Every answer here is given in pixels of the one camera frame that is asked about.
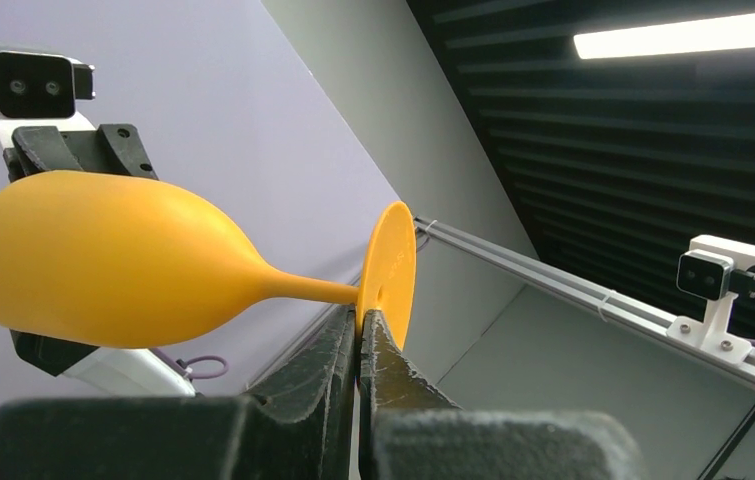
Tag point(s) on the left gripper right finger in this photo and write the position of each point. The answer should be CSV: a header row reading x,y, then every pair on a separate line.
x,y
409,429

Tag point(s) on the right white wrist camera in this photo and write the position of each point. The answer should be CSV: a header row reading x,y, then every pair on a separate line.
x,y
42,88

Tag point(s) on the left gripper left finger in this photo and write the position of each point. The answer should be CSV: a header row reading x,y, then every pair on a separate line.
x,y
295,424

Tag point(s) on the overhead aluminium rail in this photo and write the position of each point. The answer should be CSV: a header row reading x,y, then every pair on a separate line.
x,y
607,304

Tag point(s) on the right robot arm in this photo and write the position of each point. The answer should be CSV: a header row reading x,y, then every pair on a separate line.
x,y
134,372

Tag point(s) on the ceiling light strip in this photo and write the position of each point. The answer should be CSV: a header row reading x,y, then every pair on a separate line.
x,y
736,32

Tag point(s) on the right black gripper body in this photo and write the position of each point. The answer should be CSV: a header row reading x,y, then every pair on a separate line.
x,y
114,149

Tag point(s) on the overhead white camera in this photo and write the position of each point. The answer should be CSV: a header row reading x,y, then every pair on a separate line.
x,y
716,270

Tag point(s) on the orange wine glass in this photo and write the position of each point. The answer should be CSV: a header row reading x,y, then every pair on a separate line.
x,y
128,263

